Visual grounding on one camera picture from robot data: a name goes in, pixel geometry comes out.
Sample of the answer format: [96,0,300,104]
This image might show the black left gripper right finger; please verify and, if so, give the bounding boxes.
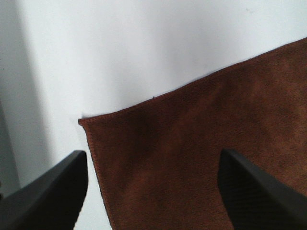
[217,149,307,230]

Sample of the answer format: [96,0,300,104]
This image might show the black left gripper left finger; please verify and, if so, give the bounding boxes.
[0,150,88,230]

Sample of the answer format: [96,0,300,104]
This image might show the brown microfibre towel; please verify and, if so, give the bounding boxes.
[79,39,307,230]

